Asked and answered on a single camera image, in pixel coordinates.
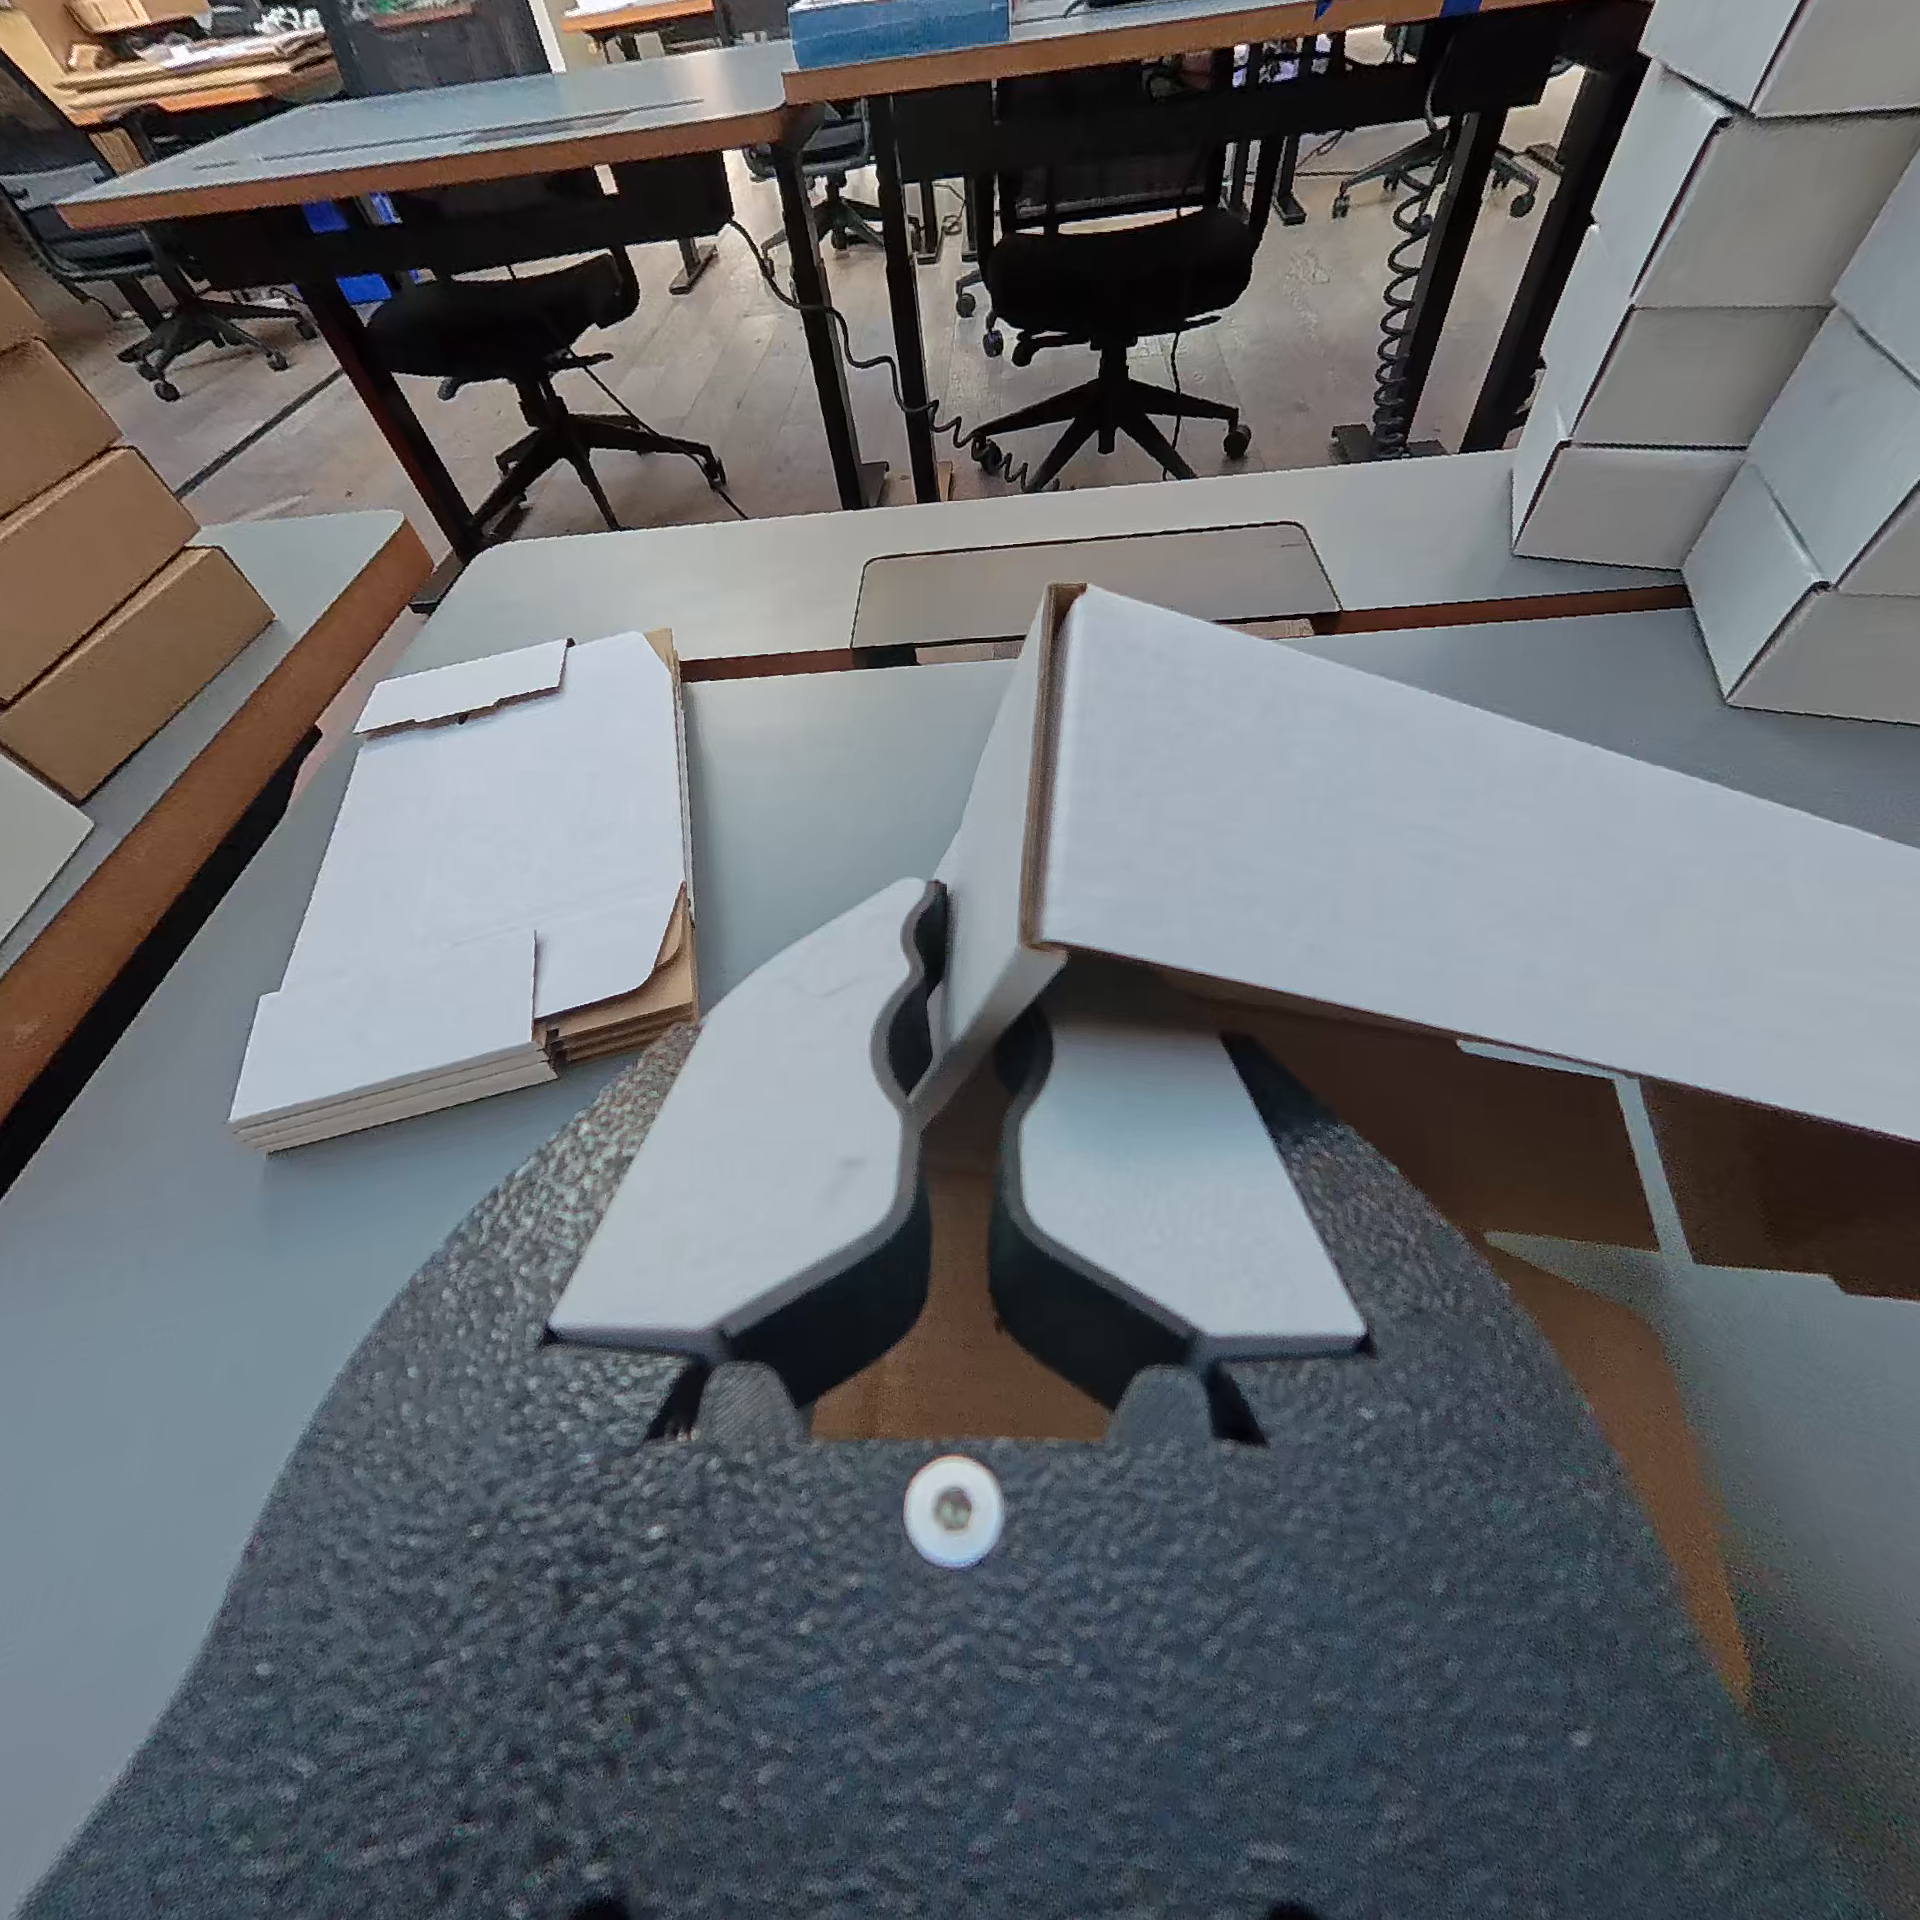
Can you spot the white cardboard box brown inside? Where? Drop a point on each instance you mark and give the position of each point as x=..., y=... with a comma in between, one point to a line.
x=1426, y=827

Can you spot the pile of flat brown cardboard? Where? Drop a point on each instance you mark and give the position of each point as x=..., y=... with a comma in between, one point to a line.
x=195, y=76

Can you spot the flat blue box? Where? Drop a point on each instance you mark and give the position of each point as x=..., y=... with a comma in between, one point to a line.
x=901, y=31

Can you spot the grey desk black legs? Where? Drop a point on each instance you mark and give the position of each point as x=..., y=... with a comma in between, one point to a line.
x=452, y=137
x=1202, y=33

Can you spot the closed white carton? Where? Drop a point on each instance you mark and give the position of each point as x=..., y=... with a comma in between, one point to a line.
x=30, y=855

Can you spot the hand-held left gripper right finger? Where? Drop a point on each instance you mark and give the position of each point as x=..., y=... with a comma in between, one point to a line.
x=1155, y=1201

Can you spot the black mesh-back office chair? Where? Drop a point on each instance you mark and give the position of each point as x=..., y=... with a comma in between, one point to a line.
x=495, y=307

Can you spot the stack of white boxes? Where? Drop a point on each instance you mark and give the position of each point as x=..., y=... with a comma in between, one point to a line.
x=1725, y=225

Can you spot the blue storage bin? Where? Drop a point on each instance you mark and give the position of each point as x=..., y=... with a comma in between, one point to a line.
x=330, y=219

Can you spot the pile of flat white cardboard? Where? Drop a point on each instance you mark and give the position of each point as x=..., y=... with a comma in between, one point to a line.
x=464, y=855

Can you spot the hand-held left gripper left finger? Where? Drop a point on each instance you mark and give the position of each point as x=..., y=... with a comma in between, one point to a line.
x=751, y=1172

